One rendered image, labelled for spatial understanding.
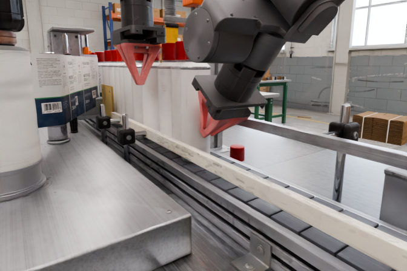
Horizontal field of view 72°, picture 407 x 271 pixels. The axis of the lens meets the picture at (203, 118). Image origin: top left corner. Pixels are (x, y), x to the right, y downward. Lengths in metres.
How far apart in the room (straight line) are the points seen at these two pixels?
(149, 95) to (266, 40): 0.34
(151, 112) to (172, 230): 0.35
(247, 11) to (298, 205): 0.20
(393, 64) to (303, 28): 5.81
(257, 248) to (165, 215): 0.11
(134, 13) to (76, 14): 7.78
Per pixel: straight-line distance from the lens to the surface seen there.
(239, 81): 0.37
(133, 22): 0.52
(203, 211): 0.43
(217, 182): 0.41
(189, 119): 0.47
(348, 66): 6.39
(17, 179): 0.43
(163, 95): 0.56
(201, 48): 0.31
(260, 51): 0.35
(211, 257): 0.36
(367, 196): 0.55
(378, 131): 4.53
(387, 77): 6.14
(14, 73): 0.41
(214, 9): 0.30
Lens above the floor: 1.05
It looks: 11 degrees down
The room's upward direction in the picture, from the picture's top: straight up
